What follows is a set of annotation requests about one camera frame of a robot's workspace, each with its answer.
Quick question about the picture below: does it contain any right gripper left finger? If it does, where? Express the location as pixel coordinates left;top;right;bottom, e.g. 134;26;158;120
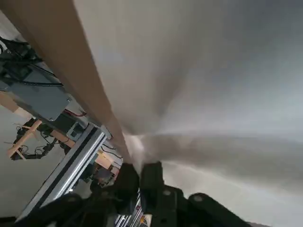
14;163;140;227

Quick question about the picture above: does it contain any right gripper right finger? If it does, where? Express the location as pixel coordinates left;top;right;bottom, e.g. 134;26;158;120
139;161;251;227

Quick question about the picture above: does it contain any cream tablecloth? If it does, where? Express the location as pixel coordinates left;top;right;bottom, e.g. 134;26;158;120
73;0;303;227

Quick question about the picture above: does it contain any black electronics box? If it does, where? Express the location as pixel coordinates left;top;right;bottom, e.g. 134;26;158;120
54;111;89;140

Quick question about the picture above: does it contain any grey power supply box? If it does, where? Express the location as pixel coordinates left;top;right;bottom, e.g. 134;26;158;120
0;68;73;122

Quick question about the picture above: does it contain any wooden board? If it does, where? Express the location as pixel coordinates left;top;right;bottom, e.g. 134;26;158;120
0;91;27;118

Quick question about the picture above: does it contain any aluminium frame profile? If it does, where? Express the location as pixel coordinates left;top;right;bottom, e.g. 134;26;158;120
15;124;112;223

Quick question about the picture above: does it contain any wooden stick frame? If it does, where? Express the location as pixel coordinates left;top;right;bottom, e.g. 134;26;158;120
4;119;43;161

